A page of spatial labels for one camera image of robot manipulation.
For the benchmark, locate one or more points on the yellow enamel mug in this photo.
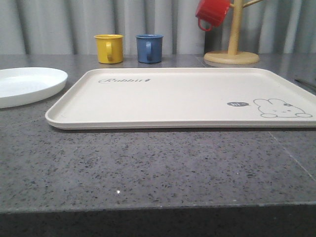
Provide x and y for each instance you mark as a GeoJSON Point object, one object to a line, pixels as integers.
{"type": "Point", "coordinates": [109, 48]}

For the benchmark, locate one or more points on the white round plate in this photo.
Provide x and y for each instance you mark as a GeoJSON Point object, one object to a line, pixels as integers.
{"type": "Point", "coordinates": [21, 86]}

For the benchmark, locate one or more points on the red enamel mug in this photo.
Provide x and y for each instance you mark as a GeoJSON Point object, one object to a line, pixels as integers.
{"type": "Point", "coordinates": [212, 12]}

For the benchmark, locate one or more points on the wooden mug tree stand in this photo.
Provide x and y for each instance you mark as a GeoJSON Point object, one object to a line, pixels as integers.
{"type": "Point", "coordinates": [233, 55]}

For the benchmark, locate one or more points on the blue enamel mug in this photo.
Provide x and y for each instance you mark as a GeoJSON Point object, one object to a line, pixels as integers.
{"type": "Point", "coordinates": [149, 48]}

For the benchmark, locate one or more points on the cream rabbit serving tray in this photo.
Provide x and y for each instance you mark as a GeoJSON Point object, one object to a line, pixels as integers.
{"type": "Point", "coordinates": [182, 97]}

